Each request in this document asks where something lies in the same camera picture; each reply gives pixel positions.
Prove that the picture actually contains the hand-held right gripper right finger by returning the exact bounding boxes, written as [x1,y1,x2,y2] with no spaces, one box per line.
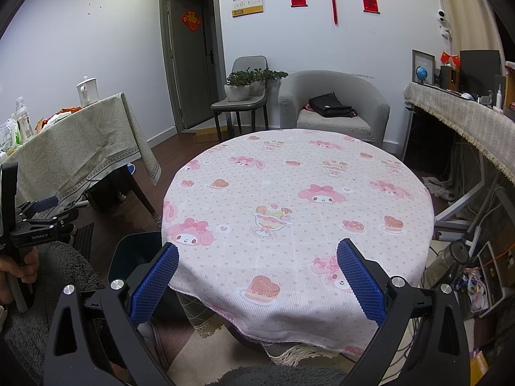
[336,238,471,386]

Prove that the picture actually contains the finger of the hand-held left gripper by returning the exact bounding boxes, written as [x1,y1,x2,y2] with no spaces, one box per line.
[18,196,60,220]
[43,208,80,236]

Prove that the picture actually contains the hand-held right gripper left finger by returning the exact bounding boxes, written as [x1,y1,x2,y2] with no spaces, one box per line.
[43,242,180,386]

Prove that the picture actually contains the dark blue trash bin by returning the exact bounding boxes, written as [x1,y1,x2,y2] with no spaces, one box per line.
[108,231,165,286]

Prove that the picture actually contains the person's left hand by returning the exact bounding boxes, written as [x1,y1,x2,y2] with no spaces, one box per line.
[0,246,41,306]

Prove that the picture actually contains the black floor mat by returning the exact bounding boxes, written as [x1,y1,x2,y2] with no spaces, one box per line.
[71,222,94,259]

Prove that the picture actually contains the grey fleece pants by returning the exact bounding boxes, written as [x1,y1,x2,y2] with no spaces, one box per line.
[0,241,351,386]

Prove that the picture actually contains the black box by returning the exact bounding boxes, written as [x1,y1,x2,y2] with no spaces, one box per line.
[86,181,121,214]

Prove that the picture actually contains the grey green table cloth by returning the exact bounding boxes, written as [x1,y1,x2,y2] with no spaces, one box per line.
[0,93,162,210]

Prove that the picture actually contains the dark wooden table leg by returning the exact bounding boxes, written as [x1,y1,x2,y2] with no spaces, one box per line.
[121,169,164,226]

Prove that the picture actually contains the pile of snack bags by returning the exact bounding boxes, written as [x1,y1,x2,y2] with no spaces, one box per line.
[35,108,83,133]

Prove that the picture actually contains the cream rug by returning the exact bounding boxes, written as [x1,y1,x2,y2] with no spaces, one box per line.
[167,322,282,382]

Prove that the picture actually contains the clear glass kettle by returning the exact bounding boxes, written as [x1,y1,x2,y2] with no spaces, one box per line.
[424,241,471,290]

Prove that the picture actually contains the white kettle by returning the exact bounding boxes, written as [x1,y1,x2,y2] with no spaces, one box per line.
[76,76,100,108]

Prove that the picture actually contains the pink printed tablecloth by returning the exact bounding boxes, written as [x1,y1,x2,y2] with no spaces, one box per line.
[161,129,436,356]

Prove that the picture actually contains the flat cardboard piece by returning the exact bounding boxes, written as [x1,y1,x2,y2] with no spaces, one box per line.
[192,130,220,145]

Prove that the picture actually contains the black bag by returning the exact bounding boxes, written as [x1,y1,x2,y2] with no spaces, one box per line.
[308,92,359,119]

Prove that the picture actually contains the beige fringed desk cloth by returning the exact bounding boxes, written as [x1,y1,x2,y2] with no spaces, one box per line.
[404,81,515,186]

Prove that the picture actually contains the grey armchair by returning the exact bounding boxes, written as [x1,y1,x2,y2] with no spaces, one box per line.
[278,70,391,147]

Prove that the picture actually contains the grey door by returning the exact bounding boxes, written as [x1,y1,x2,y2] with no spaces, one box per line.
[167,0,226,133]

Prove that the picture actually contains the potted plant white pot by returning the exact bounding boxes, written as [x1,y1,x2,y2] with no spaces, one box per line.
[224,70,254,102]
[249,68,289,97]

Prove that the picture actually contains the dark wooden box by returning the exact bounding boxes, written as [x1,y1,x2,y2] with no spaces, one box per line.
[439,64,461,91]

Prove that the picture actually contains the red diamond door sticker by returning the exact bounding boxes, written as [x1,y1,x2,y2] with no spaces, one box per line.
[180,9,202,33]

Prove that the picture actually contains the grey dining chair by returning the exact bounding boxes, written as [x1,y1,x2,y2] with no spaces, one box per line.
[211,56,269,142]

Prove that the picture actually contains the black monitor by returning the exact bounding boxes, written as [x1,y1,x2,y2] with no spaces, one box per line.
[459,49,502,97]

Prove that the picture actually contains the wooden bookshelf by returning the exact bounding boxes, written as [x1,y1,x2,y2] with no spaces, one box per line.
[503,61,515,109]

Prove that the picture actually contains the beige curtain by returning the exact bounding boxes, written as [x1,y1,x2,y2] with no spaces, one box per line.
[432,0,508,77]

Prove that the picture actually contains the white desk frame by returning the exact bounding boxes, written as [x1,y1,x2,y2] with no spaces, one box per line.
[435,161,508,243]

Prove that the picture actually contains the picture frame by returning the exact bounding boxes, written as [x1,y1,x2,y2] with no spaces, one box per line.
[411,49,436,85]

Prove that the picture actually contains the white security camera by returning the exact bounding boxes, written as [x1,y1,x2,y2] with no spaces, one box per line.
[438,9,453,41]

